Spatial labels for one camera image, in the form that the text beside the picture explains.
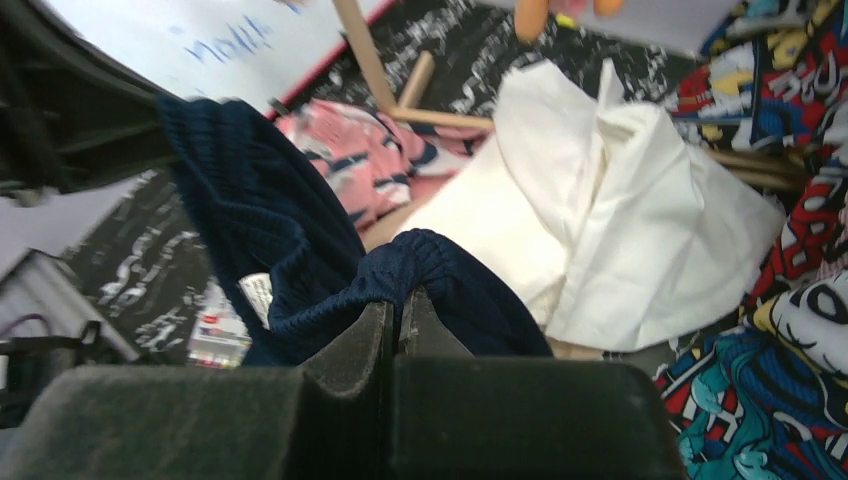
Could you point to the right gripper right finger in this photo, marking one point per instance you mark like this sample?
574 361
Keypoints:
423 334

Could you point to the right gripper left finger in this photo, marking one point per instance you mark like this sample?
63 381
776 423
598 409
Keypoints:
351 365

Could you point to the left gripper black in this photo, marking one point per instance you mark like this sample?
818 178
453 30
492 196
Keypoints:
72 119

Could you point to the navy blue shorts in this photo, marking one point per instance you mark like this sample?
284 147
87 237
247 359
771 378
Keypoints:
292 264

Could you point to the beige shorts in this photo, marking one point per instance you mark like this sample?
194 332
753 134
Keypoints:
385 229

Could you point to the pink patterned shorts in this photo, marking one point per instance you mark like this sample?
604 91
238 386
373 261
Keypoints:
373 164

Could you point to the white shorts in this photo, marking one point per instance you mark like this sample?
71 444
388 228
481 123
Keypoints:
615 233

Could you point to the comic print shorts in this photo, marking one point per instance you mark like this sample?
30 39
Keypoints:
768 398

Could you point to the colour marker pack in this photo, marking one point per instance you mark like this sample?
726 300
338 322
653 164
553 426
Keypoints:
219 338

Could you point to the pink framed whiteboard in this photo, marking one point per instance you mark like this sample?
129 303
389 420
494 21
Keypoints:
256 51

